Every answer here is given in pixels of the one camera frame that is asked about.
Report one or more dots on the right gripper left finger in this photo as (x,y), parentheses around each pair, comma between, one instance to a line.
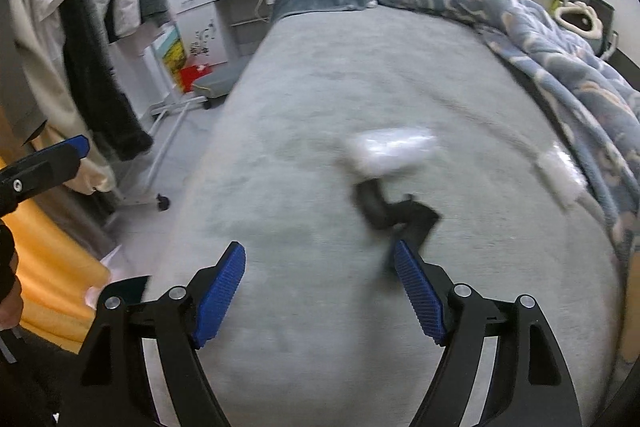
(109,384)

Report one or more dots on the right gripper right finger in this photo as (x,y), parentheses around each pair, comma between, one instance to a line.
(530,384)

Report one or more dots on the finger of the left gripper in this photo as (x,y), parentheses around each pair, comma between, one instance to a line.
(38,172)

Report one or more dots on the black angular plastic piece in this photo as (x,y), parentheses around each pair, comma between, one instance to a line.
(414,221)

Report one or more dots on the clear plastic bag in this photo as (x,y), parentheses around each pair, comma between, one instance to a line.
(380,152)

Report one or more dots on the black curved plastic piece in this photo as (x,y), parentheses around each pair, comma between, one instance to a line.
(370,200)

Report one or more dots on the person's left hand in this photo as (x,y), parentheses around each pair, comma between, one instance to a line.
(12,304)

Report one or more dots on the hanging black garment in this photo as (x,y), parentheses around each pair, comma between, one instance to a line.
(102,105)

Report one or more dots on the white rolling clothes rack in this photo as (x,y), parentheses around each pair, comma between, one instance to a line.
(160,106)

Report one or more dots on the cream hanging garment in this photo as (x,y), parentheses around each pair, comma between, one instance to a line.
(53,98)

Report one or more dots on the grey cushioned stool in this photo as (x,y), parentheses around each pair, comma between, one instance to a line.
(220,81)

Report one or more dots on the white plastic wrapper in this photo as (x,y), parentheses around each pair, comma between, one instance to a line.
(560,174)

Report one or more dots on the blue patterned duvet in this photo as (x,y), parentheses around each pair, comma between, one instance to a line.
(596,107)

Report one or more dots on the grey bed with sheet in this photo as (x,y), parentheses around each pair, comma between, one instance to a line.
(320,331)

